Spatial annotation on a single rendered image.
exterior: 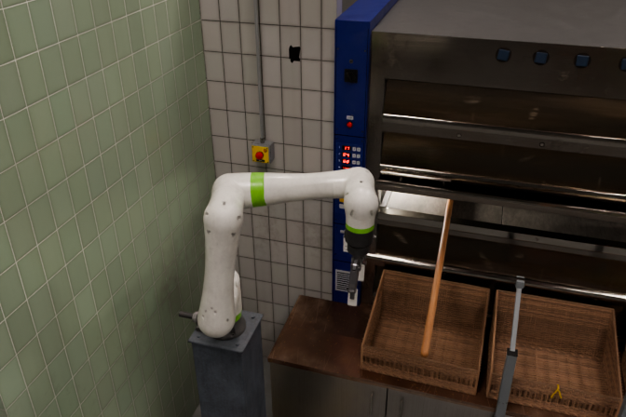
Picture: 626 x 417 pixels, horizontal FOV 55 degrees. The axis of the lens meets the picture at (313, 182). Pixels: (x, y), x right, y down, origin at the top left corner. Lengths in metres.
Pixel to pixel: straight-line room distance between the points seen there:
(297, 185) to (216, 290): 0.43
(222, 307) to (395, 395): 1.28
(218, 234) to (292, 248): 1.54
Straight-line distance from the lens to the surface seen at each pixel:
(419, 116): 2.81
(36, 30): 2.10
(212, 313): 2.06
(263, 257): 3.48
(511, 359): 2.74
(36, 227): 2.18
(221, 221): 1.84
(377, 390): 3.08
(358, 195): 1.85
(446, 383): 3.02
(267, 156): 3.04
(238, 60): 3.00
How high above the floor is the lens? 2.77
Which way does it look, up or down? 28 degrees down
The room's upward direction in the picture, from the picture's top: straight up
